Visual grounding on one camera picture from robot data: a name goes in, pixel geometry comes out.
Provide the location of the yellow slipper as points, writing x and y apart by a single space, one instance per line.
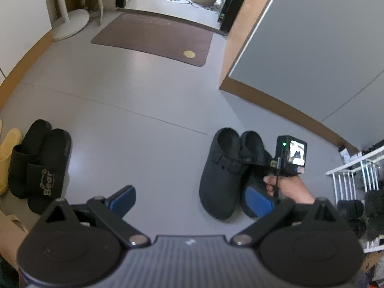
12 138

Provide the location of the black rubber shoe right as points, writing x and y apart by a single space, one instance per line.
358 226

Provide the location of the black bear slipper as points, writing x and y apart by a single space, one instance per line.
22 154
46 172

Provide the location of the black rubber shoe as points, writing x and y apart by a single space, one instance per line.
350 209
358 226

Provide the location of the white bottle on floor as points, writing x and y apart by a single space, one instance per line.
344 154

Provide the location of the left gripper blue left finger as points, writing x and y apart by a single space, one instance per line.
109 213

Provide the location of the brown door mat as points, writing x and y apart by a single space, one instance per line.
163 37

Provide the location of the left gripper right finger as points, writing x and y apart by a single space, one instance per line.
271 213

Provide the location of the white shoe rack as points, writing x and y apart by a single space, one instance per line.
362 179

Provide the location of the black rubber shoe left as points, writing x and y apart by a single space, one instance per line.
350 209

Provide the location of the black clog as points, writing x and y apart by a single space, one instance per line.
219 189
256 160

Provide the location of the person's right hand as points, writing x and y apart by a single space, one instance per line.
290 187

